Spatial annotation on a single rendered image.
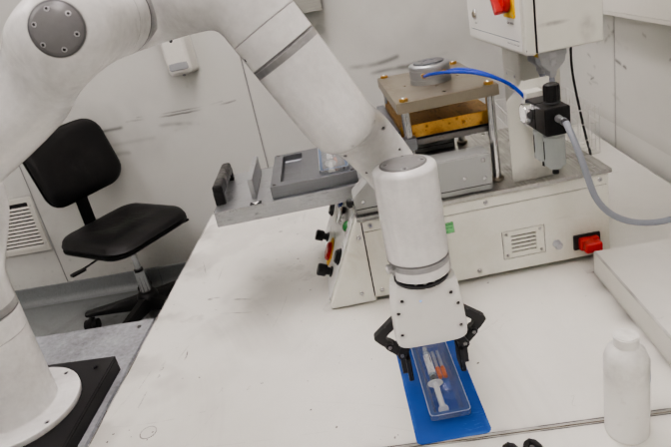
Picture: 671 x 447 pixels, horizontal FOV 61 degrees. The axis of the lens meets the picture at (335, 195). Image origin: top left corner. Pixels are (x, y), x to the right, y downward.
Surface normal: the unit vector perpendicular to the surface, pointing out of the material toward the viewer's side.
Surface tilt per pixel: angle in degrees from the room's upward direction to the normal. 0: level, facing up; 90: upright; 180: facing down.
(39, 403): 91
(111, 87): 90
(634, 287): 0
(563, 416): 0
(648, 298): 0
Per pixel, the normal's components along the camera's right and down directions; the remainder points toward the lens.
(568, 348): -0.19, -0.91
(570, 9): 0.05, 0.36
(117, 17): 0.97, -0.10
